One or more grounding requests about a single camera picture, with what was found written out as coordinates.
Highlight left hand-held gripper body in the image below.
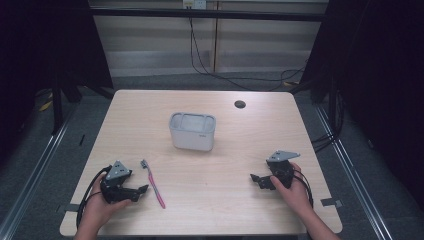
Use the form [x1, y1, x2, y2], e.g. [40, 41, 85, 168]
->
[99, 160, 135, 205]

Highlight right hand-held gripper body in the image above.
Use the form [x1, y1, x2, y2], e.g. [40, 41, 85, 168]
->
[265, 150, 301, 189]

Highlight pink toothbrush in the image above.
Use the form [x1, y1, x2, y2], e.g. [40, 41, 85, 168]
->
[140, 159, 167, 210]

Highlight white plastic container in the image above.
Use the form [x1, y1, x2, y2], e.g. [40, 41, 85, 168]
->
[168, 112, 217, 153]

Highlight person's left hand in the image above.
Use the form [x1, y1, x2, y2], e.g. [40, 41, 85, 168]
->
[80, 173, 133, 229]

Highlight person's right hand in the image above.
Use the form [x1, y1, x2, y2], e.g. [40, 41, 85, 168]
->
[269, 162, 313, 218]

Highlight grey tape strip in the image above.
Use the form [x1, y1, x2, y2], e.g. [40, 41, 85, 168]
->
[55, 202, 82, 214]
[320, 197, 344, 208]

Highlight black metal stand leg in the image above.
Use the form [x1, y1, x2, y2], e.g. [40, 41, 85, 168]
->
[50, 84, 65, 136]

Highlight yellow floor object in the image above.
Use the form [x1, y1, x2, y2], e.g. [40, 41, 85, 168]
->
[38, 93, 55, 113]

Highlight black curtain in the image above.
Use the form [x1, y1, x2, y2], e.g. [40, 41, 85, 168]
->
[0, 0, 115, 168]
[299, 0, 424, 214]

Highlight left hand-held gripper black cable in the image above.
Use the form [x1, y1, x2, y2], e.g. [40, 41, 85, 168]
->
[75, 165, 113, 231]

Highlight hand-held gripper black cable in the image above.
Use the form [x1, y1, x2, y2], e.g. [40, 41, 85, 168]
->
[75, 165, 113, 231]
[292, 169, 315, 208]

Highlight right hand-held gripper black cable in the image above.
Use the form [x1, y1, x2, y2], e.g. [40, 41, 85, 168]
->
[292, 169, 315, 208]

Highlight black floor cable bundle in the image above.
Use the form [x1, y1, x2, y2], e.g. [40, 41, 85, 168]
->
[310, 87, 346, 154]

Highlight metal floor rail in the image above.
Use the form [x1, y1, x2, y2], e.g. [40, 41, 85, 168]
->
[313, 103, 396, 240]
[0, 108, 75, 240]

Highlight black wall cable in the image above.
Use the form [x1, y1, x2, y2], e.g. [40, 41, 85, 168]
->
[188, 8, 306, 93]

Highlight black horizontal frame bar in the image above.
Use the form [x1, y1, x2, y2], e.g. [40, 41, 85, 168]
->
[89, 7, 328, 23]

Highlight white wall power socket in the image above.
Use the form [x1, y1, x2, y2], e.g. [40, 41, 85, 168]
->
[182, 0, 208, 10]

